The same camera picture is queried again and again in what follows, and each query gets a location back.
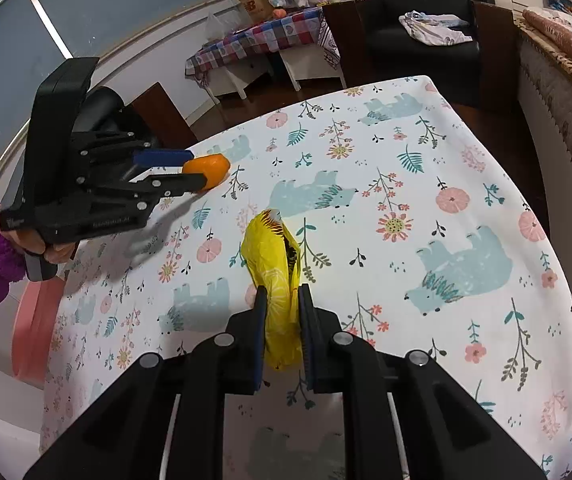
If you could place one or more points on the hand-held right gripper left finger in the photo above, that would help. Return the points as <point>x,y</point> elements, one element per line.
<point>261,335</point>

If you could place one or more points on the pink plastic basin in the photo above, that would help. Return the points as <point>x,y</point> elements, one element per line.
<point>31,330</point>

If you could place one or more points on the white side table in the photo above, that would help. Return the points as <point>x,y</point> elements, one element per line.
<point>311,65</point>

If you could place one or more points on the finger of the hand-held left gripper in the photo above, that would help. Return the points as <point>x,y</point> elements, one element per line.
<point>181,182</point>
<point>166,156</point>

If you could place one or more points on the beige patterned quilt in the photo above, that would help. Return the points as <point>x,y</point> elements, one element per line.
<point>566,135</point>

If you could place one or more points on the plaid tablecloth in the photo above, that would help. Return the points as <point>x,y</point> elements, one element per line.
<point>266,35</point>

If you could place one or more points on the window with grey blinds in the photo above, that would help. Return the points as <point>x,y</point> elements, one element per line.
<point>16,20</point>

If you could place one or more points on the white printed cloth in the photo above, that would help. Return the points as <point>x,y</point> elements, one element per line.
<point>436,30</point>

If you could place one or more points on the yellow plastic packet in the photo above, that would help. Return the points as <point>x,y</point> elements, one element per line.
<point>266,270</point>

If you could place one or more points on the person's left hand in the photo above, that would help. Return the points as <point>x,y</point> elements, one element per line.
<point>31,245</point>

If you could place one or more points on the black leather sofa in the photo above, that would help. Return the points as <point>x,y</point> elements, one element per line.
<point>426,65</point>

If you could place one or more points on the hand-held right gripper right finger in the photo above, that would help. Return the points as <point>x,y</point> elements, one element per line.
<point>307,340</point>

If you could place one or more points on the small orange fruit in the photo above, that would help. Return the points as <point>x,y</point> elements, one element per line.
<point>279,13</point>

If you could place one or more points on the clear plastic bag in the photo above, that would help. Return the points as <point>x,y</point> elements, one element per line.
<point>220,27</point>

